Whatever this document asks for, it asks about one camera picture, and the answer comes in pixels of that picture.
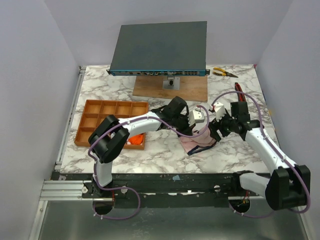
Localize network switch grey blue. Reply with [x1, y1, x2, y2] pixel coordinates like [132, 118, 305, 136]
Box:
[107, 21, 210, 77]

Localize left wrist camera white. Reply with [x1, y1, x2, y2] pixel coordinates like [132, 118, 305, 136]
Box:
[188, 110, 205, 128]

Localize aluminium frame rail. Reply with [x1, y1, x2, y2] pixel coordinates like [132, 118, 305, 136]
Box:
[39, 66, 86, 201]

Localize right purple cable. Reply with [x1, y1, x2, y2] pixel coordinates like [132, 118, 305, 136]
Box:
[211, 91, 312, 214]

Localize purple cable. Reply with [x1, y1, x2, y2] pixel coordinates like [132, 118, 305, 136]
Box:
[211, 91, 312, 214]
[87, 104, 211, 192]

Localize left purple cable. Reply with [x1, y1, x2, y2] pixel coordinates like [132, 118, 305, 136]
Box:
[87, 104, 211, 192]

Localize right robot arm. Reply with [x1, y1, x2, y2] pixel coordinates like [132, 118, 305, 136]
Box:
[208, 101, 311, 211]

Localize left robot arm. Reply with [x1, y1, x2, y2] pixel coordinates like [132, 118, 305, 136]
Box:
[88, 96, 196, 198]

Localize pink navy-trimmed underwear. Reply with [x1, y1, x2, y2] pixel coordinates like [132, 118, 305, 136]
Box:
[179, 128, 217, 156]

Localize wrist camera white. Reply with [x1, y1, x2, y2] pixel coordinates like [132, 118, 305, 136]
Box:
[209, 101, 226, 122]
[188, 110, 205, 128]

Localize grey metal stand bracket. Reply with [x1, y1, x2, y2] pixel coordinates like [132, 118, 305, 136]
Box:
[162, 76, 180, 90]

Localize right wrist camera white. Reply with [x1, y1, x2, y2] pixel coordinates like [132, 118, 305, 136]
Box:
[209, 101, 226, 122]

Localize orange rolled cloth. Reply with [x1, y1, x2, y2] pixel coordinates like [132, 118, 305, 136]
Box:
[127, 134, 144, 146]

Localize white rolled cloth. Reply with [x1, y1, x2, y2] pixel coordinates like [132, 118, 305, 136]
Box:
[107, 132, 116, 139]

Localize black mounting rail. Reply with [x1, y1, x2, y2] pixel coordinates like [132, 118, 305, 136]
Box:
[81, 172, 261, 210]

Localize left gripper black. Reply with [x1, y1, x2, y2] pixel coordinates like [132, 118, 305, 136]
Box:
[170, 113, 196, 138]

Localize wooden base board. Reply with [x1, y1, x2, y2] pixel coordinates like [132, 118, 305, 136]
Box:
[132, 76, 208, 103]

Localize yellow handled pliers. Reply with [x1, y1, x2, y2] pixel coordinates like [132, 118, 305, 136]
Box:
[212, 67, 238, 78]

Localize red black utility knife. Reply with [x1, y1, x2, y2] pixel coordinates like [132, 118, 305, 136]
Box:
[234, 82, 246, 102]

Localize brown compartment tray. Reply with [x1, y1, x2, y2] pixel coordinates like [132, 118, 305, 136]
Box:
[74, 99, 149, 147]

